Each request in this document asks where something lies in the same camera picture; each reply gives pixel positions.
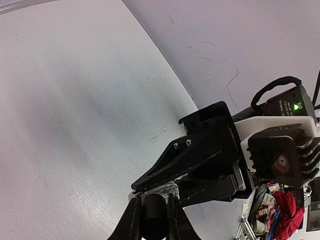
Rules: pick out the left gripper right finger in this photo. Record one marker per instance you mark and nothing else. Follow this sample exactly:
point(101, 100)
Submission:
point(179, 226)

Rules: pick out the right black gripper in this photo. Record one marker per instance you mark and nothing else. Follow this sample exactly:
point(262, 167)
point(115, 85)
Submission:
point(207, 164)

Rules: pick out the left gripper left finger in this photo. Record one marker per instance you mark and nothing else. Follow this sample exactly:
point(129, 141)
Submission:
point(128, 228)

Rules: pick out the black nail polish brush cap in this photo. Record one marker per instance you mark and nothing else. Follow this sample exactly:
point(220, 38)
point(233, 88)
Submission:
point(153, 218)

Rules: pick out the clear nail polish bottle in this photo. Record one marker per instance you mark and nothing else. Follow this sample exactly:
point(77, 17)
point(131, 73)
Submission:
point(164, 190)

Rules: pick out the pile of coloured clothes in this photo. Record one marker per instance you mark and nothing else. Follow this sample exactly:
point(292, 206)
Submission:
point(276, 213)

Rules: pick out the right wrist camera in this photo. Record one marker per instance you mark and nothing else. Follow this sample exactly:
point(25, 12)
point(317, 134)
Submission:
point(281, 149)

